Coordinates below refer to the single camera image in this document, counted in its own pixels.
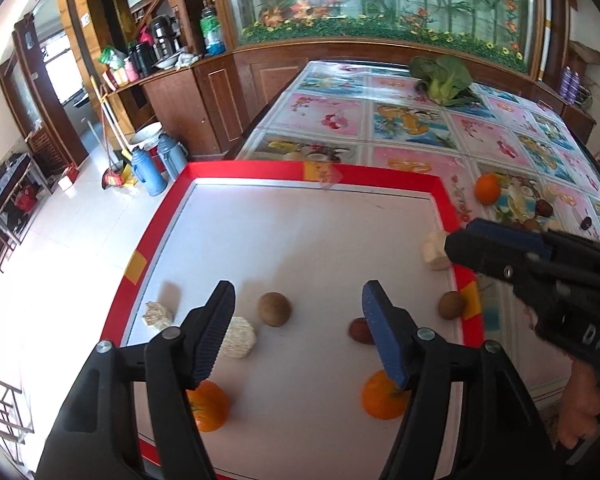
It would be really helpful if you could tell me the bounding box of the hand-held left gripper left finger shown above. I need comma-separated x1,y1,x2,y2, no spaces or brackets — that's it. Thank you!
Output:
37,280,237,480

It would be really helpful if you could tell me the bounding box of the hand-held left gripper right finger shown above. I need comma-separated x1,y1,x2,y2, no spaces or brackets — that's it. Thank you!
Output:
361,280,566,480

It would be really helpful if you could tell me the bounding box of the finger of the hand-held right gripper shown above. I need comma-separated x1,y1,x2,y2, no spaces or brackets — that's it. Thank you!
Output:
466,217,551,260
445,229,537,283

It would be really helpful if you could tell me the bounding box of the beige hexagonal grain cake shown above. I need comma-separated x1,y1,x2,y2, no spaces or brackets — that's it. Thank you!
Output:
217,316,257,359
142,301,175,331
421,230,453,272

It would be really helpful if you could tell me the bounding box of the orange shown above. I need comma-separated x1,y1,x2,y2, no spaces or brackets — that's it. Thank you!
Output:
186,380,231,433
474,172,502,206
362,370,411,421

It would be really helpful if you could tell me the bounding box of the red rimmed white tray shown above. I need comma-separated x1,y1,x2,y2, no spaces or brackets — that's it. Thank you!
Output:
112,160,486,480

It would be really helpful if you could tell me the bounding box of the person's right hand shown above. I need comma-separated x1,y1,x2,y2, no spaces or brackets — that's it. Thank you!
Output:
555,360,600,451

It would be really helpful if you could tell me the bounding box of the green bok choy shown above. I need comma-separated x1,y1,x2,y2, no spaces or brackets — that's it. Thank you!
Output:
409,55,481,107

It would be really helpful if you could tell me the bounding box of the blue thermos flask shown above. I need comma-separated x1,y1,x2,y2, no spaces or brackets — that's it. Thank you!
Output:
130,146,168,197
157,132,188,181

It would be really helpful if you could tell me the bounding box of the broom with yellow bristles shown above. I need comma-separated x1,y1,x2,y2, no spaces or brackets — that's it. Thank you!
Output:
90,75,138,187

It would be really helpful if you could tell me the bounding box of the white basin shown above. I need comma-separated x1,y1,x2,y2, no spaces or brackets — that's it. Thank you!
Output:
128,121,163,153

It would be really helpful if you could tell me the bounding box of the white and red box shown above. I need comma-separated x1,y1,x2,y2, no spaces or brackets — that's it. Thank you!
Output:
57,162,80,191

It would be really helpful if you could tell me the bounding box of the small dark side table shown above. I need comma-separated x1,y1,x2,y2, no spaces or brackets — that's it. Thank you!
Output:
0,152,53,271

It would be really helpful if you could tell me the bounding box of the black thermos jug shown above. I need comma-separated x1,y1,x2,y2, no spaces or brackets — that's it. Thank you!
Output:
129,42,155,77
149,15,178,58

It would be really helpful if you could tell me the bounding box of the green plastic bottle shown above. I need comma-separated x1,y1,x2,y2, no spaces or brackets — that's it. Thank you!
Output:
200,6,227,57

